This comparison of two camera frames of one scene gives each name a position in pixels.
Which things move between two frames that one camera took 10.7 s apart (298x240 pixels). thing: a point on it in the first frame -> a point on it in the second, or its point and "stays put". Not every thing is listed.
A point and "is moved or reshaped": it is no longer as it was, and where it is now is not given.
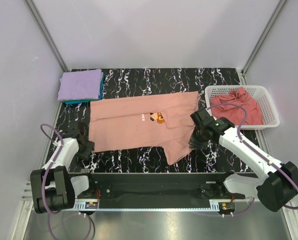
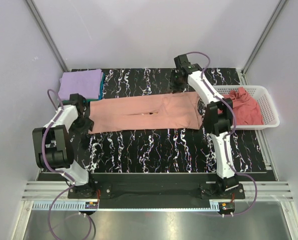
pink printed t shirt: [162, 120] is moved or reshaped
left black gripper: [85, 155] -> [88, 125]
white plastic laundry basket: [269, 114] stays put
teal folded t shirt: [87, 100] stays put
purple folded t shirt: [80, 85] stays put
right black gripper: [194, 143] -> [176, 89]
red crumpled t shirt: [234, 114] stays put
